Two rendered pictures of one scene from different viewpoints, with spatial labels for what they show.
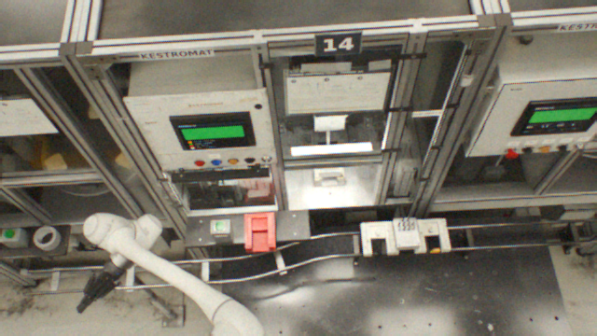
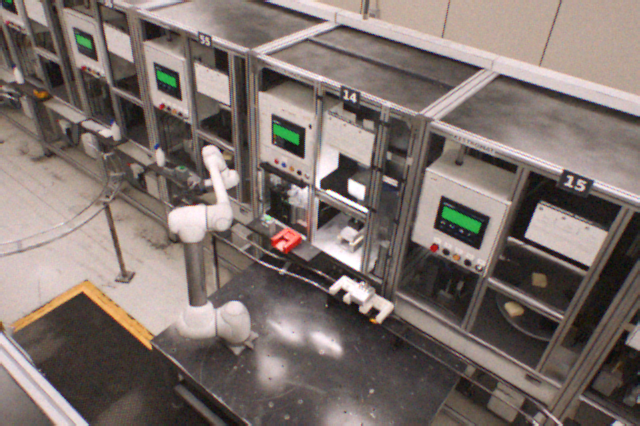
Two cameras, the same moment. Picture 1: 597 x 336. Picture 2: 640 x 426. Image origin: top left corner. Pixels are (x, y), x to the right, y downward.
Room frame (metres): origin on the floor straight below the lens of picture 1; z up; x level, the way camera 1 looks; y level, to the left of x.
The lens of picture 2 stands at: (-1.07, -1.35, 3.11)
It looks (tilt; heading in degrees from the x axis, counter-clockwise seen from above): 38 degrees down; 33
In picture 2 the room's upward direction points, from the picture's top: 4 degrees clockwise
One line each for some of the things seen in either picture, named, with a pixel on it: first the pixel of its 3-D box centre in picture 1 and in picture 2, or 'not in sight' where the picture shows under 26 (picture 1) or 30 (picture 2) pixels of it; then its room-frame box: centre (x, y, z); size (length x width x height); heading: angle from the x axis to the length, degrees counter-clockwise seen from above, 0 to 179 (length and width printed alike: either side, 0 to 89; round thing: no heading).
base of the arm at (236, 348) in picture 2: not in sight; (239, 337); (0.23, 0.01, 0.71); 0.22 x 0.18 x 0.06; 88
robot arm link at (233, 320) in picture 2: not in sight; (233, 319); (0.22, 0.04, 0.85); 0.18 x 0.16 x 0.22; 134
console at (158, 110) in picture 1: (209, 105); (298, 131); (1.07, 0.26, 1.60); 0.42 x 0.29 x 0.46; 88
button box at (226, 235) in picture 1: (222, 230); (269, 225); (0.87, 0.33, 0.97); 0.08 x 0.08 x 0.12; 88
